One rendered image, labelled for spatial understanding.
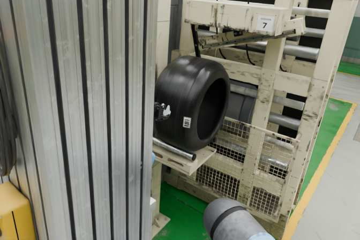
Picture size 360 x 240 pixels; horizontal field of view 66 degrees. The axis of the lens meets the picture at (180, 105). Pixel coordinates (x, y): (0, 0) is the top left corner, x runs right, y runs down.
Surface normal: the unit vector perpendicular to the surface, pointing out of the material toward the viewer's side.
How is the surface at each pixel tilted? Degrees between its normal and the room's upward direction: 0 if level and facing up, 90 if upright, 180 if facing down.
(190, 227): 0
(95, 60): 90
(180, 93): 59
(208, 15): 90
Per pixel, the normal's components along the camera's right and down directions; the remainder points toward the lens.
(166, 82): -0.39, -0.35
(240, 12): -0.55, 0.29
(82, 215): 0.79, 0.29
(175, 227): 0.07, -0.92
